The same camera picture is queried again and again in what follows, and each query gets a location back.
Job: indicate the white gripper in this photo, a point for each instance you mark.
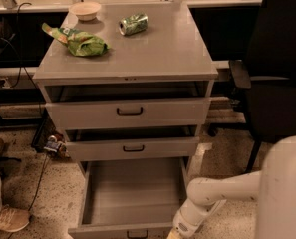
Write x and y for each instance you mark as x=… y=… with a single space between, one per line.
x=184 y=224

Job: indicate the grey bottom drawer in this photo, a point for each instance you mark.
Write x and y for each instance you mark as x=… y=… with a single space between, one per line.
x=131 y=199

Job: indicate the grey drawer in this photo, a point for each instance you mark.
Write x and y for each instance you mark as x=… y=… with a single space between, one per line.
x=132 y=148
x=127 y=114
x=131 y=199

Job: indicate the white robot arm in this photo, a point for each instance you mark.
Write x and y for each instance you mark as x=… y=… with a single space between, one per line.
x=273 y=187

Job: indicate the grey middle drawer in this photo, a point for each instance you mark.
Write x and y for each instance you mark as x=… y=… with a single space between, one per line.
x=132 y=148

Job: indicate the grey metal drawer cabinet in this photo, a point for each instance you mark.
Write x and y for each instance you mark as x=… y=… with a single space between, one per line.
x=168 y=60

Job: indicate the grey top drawer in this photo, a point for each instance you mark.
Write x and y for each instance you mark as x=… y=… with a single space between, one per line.
x=127 y=114

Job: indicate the small blue white toy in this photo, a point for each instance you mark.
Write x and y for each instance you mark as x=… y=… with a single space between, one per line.
x=55 y=148

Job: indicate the black floor bin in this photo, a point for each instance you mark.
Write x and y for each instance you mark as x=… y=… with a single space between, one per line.
x=45 y=129

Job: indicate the tan sneaker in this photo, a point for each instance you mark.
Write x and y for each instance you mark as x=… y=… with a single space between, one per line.
x=13 y=219

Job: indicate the black office chair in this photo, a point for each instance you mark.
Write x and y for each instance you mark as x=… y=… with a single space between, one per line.
x=264 y=81

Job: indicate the green soda can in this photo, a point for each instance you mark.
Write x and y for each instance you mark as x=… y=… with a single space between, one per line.
x=133 y=24

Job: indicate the green chip bag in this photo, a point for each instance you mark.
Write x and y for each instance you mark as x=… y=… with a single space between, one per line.
x=79 y=43

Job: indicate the beige paper bowl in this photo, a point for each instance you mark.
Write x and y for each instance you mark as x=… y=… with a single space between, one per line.
x=85 y=11

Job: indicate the wall power outlet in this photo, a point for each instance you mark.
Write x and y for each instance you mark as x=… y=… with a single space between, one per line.
x=4 y=83

